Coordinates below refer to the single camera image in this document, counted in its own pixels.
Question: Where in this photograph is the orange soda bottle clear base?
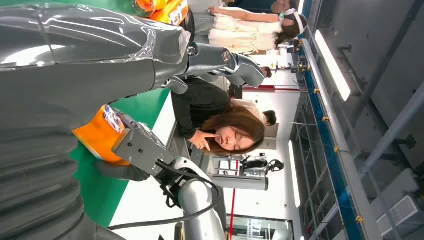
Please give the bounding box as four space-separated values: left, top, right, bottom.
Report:
72 104 131 167

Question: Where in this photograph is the person leaning on desk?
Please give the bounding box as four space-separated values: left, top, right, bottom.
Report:
171 77 266 157

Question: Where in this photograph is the grey cabinet column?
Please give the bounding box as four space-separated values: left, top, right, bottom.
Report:
210 173 270 192

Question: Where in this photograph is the ribbed grey left arm sleeve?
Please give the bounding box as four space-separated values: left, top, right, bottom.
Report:
0 130 127 240

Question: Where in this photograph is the red pole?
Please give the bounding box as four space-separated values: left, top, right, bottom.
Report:
228 160 240 233

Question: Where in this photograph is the black and white background robot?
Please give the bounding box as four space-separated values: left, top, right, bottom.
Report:
239 152 285 178

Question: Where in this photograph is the red bar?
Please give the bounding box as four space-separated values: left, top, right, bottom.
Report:
242 84 301 93

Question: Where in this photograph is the person wearing headset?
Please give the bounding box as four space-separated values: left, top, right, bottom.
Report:
193 0 309 56

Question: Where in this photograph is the long narrow ceiling light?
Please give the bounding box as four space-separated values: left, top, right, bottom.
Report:
287 140 302 209

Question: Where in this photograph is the white VR headset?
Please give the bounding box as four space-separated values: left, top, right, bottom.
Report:
282 8 306 37

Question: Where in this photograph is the silver ceiling pipe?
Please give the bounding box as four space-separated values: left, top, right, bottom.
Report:
300 38 382 240

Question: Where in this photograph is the long wide ceiling light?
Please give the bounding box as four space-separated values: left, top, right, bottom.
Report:
313 29 352 102

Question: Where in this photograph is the grey diagonal ceiling beam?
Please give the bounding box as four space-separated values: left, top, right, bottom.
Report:
309 82 424 240

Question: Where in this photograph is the white ventilation grille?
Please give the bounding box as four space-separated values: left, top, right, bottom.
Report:
375 195 422 237

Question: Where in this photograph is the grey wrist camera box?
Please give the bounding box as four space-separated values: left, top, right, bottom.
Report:
111 127 176 178

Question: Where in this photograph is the black cable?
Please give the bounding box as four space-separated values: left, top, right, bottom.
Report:
108 159 222 232

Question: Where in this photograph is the blue cable tray rail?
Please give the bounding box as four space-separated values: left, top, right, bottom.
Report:
303 0 365 240

